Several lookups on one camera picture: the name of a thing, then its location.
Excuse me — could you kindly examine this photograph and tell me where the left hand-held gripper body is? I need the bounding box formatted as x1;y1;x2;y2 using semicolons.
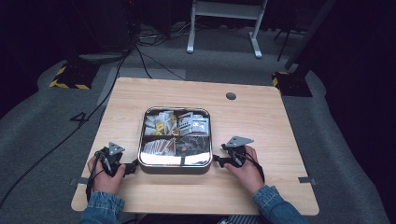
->
94;142;126;177

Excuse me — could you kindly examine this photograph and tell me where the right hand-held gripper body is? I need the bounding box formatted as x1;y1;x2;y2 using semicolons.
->
221;135;255;169

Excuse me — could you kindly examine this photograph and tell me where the clear plastic box lid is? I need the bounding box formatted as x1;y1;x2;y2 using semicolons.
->
137;106;214;169

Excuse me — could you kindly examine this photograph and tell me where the brown compartment box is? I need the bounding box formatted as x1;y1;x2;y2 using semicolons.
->
136;105;214;175

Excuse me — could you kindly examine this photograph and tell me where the person's left hand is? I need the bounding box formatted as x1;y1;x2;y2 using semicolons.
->
87;155;127;196

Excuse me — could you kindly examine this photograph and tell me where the person's right hand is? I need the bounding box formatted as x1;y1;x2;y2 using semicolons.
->
223;145;266;196

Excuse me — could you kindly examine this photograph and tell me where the pile of brown white sachets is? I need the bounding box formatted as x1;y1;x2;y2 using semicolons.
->
142;137;177;157

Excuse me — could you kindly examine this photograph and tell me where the pile of dark packets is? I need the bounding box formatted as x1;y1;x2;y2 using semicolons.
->
176;135;210;156

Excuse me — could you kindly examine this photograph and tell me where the pile of red white packets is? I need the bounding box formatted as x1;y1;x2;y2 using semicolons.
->
177;111;210;136

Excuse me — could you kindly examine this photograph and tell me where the pile of white yellow packets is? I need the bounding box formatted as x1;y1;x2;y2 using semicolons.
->
144;110;178;136

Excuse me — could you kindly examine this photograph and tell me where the person's striped clothing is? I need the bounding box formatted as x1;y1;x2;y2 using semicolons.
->
217;214;263;224

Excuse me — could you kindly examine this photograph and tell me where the black yellow striped base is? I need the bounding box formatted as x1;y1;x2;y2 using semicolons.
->
49;61;100;91
271;70;313;98

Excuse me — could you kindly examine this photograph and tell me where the grey round stand base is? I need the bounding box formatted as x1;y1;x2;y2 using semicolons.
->
78;50;129;64

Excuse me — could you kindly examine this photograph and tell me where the black thin stand leg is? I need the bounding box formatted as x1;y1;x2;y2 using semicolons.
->
274;27;301;63

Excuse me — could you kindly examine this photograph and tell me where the left hand-held gripper cable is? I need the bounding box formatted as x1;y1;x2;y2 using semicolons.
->
85;149;108;203

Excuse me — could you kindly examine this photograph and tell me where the grey table edge bracket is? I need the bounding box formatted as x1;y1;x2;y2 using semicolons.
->
68;176;90;187
297;175;318;186

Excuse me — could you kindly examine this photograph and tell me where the long black floor cable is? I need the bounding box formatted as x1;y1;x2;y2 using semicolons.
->
0;46;134;209

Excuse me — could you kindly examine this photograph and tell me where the thin black floor cable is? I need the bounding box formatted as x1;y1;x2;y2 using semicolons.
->
135;45;187;81

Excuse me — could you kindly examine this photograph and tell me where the tangle of floor cables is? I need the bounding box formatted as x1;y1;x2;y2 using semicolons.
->
136;21;195;49

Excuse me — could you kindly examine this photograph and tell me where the white metal stand frame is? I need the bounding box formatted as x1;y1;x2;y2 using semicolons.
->
186;0;269;60

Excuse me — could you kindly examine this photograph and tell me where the dark slanted post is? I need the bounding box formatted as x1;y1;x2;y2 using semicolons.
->
284;0;338;71

